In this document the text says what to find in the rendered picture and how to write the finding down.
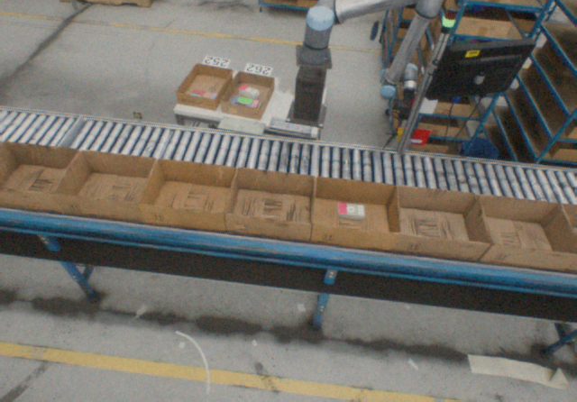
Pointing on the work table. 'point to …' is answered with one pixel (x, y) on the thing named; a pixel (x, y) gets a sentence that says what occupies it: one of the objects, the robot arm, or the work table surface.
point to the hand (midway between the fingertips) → (408, 119)
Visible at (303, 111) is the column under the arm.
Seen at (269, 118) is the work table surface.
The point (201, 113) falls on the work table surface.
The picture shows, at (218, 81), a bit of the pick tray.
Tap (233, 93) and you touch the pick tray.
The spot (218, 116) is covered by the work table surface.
